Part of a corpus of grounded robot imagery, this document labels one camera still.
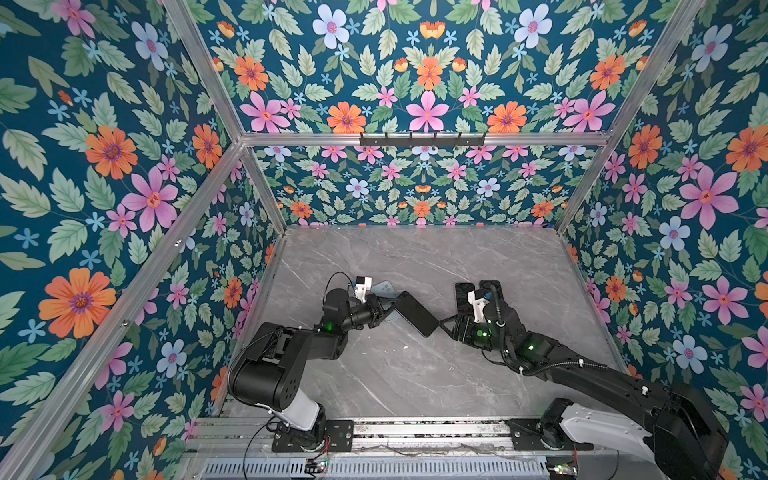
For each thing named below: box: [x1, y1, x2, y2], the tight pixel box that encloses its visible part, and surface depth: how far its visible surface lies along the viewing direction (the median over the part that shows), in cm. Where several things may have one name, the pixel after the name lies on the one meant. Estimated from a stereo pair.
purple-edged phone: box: [394, 291, 439, 337], surface depth 85 cm
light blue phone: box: [371, 280, 397, 298], surface depth 103 cm
